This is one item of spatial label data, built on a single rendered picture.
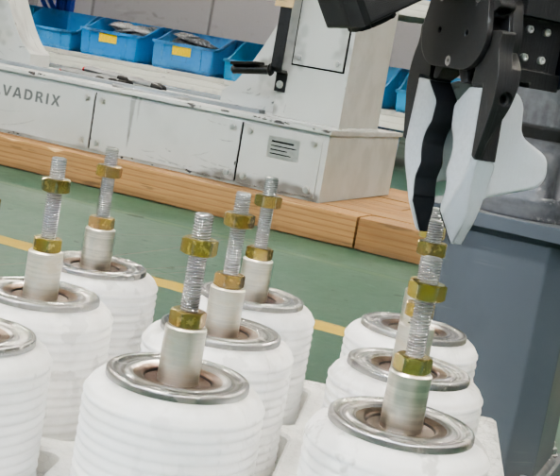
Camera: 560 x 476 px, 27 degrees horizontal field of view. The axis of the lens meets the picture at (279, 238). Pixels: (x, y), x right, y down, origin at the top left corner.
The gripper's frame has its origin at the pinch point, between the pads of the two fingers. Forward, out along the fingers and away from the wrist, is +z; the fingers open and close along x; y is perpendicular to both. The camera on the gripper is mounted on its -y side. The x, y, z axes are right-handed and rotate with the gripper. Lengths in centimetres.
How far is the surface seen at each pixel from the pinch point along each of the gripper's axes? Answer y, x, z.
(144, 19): 258, 957, -18
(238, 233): -9.7, 5.7, 3.3
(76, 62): 111, 566, 15
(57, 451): -19.3, 4.0, 16.9
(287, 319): -2.4, 12.0, 10.1
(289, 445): -3.6, 5.8, 16.9
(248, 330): -7.5, 6.6, 9.6
